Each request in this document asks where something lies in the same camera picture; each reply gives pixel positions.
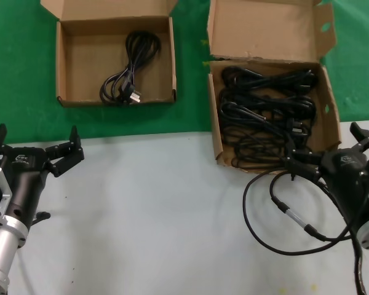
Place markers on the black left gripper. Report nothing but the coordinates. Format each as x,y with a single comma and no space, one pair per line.
23,181

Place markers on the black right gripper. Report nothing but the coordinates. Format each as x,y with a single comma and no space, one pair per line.
344,181

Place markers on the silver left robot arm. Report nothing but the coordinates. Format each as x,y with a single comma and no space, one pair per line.
0,258

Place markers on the shallow open cardboard box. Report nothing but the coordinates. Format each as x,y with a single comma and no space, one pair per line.
89,61

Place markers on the cardboard box with torn lid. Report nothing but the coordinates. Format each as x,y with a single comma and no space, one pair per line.
258,27

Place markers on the green table cloth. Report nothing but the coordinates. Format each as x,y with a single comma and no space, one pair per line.
21,77

